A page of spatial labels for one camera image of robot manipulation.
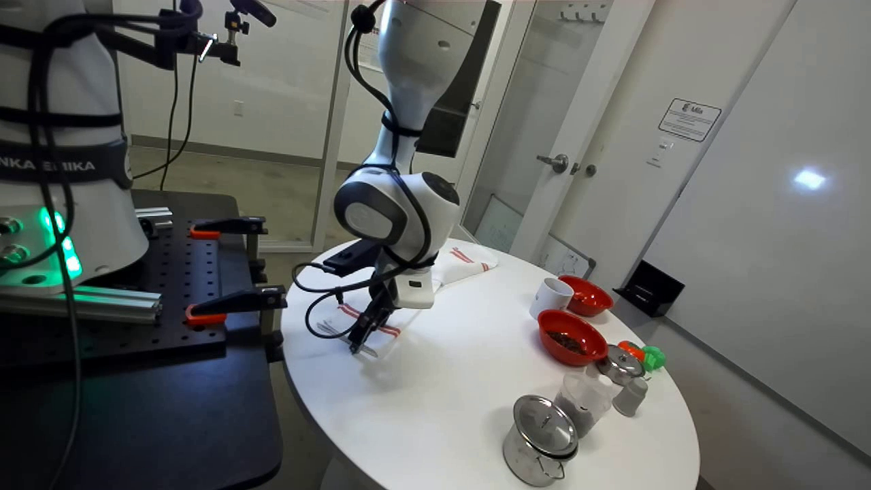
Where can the small green object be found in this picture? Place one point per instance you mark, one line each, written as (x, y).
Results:
(653, 358)

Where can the large wall whiteboard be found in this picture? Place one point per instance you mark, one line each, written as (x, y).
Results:
(771, 273)

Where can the empty red bowl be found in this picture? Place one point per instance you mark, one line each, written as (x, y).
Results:
(589, 294)

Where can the small orange container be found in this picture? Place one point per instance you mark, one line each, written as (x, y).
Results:
(630, 349)

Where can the steel pot with lid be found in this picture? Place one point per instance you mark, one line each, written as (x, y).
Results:
(540, 438)

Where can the small leaning whiteboard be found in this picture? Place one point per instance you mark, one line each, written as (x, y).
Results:
(569, 257)

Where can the black camera on mount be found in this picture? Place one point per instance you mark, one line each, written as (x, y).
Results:
(212, 28)

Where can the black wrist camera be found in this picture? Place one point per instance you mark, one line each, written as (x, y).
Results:
(351, 257)

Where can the white framed glass door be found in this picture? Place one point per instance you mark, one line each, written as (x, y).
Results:
(607, 108)

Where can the white mug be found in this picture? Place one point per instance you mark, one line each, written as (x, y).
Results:
(548, 296)

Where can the white towel with red stripes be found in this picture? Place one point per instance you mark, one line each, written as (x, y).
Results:
(462, 262)

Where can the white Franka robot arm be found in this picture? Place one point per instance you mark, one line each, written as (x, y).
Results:
(416, 83)

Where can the red bowl with dark beans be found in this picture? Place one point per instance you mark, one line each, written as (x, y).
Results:
(573, 337)

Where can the grey shaker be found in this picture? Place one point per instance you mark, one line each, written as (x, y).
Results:
(630, 394)

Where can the silver door lever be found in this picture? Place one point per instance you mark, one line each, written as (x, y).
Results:
(552, 164)

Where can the white paper wall sign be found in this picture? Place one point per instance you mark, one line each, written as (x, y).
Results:
(690, 119)

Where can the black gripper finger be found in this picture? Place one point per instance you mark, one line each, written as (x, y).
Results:
(359, 336)
(377, 328)

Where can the small white wall label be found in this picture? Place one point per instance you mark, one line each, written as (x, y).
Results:
(656, 160)

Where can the aluminium rail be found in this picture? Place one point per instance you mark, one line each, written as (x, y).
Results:
(81, 304)

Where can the silver door lock knob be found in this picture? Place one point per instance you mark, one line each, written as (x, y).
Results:
(586, 168)

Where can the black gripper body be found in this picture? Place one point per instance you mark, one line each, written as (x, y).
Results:
(385, 288)

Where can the translucent cup with dark contents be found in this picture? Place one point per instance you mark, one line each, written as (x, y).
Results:
(582, 402)

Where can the black equipment cart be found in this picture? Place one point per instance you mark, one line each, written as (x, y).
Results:
(137, 408)

